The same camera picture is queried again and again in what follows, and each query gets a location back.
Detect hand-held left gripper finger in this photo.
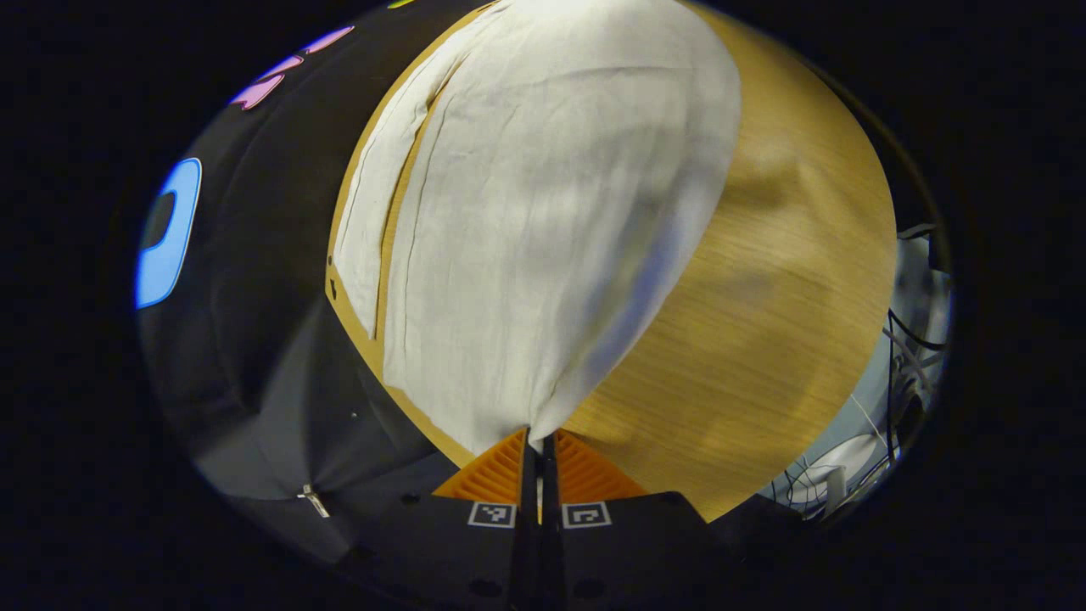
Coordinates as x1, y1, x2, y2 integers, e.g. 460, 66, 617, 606
542, 428, 741, 611
338, 428, 541, 611

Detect white jeans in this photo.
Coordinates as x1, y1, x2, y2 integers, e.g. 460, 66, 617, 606
332, 0, 744, 457

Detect white round object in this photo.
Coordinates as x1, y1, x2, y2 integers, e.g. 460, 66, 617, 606
782, 433, 893, 517

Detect black backdrop cloth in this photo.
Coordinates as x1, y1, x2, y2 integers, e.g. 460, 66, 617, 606
134, 0, 514, 563

